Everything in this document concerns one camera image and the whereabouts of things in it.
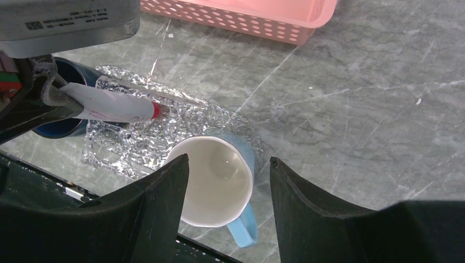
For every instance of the clear textured oval tray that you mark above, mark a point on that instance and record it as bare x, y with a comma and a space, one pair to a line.
135, 150

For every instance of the white and blue mug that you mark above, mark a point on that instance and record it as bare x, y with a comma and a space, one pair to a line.
220, 185

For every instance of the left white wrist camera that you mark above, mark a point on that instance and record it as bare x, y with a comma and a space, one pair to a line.
34, 28

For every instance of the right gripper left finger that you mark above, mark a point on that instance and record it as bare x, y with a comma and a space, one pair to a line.
109, 221

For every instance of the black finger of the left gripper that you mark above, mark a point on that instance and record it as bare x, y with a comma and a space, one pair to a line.
38, 100

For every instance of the pink plastic basket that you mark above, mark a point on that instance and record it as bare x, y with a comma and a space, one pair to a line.
290, 22

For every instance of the white red toothpaste tube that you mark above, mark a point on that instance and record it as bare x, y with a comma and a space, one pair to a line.
108, 106

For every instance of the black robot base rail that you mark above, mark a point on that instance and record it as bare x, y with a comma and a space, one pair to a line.
54, 188

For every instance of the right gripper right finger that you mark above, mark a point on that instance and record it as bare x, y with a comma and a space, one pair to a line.
313, 225

